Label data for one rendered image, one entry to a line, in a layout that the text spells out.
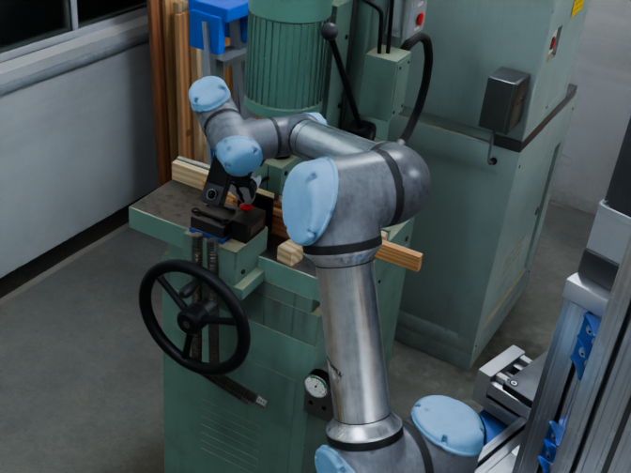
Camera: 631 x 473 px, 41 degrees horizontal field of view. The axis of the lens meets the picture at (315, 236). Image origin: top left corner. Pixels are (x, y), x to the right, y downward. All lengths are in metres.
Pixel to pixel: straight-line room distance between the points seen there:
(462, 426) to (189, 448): 1.24
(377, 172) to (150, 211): 0.97
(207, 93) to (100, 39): 1.75
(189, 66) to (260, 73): 1.48
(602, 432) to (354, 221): 0.50
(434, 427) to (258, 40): 0.89
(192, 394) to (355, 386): 1.11
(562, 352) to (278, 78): 0.82
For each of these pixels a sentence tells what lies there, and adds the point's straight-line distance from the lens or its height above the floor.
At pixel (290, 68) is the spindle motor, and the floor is 1.32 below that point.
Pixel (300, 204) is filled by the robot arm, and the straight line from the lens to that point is 1.16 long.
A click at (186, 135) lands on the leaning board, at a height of 0.50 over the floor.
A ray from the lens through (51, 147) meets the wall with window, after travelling 3.23.
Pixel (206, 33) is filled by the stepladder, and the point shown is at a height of 1.08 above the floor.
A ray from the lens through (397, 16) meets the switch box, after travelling 2.02.
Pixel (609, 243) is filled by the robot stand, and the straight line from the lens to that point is 1.31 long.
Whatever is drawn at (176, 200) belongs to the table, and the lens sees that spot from 2.10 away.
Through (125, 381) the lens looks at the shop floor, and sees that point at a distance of 2.92.
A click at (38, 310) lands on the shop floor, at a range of 3.26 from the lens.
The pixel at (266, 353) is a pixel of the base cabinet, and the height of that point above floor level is 0.63.
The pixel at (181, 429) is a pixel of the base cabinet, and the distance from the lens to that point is 2.40.
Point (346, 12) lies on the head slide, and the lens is 1.92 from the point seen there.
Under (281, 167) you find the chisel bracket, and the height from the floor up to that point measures 1.07.
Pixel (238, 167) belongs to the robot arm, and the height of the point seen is 1.25.
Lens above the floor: 1.95
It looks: 32 degrees down
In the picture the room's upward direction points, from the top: 6 degrees clockwise
